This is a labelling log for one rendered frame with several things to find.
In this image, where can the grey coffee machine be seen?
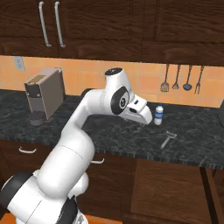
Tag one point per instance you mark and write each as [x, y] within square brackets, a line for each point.
[46, 90]

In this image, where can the white bottle blue label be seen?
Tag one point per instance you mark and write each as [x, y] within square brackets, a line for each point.
[158, 115]

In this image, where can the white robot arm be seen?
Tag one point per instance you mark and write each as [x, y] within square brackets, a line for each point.
[71, 145]

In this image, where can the white wall outlet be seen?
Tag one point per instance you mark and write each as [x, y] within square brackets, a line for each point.
[19, 63]

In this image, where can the dark wood wall cupboard door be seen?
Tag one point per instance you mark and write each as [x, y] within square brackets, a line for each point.
[186, 29]
[20, 26]
[99, 29]

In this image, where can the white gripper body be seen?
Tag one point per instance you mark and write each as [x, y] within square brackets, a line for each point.
[141, 117]

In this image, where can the hanging dark slotted spatula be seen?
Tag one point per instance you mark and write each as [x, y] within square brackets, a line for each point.
[165, 86]

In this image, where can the hanging dark ladle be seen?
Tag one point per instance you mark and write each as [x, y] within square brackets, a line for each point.
[187, 86]

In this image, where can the dark wood drawer front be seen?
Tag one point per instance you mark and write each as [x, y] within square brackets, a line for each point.
[112, 169]
[17, 160]

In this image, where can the grey peeler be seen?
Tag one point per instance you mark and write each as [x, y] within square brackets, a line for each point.
[166, 140]

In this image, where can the dark wood base cupboard door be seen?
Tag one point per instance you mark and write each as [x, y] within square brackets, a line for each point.
[169, 189]

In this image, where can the hanging dark slotted spoon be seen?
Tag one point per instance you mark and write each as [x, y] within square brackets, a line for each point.
[176, 85]

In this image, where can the hanging dark meat fork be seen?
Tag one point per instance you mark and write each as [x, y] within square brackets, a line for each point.
[198, 86]

